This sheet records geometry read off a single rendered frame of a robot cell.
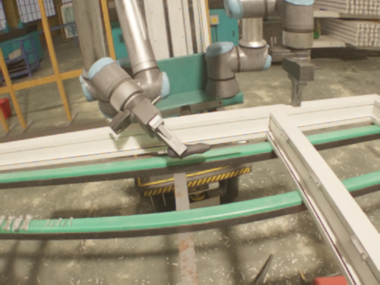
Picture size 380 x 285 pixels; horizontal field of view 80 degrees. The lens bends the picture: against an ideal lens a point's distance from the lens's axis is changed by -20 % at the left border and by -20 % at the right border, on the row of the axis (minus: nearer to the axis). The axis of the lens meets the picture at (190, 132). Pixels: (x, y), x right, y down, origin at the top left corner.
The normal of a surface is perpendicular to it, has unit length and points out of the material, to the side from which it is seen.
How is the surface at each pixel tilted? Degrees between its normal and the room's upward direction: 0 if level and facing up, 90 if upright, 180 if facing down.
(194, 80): 90
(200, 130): 90
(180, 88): 90
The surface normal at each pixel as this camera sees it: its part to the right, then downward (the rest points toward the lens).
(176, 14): 0.23, 0.46
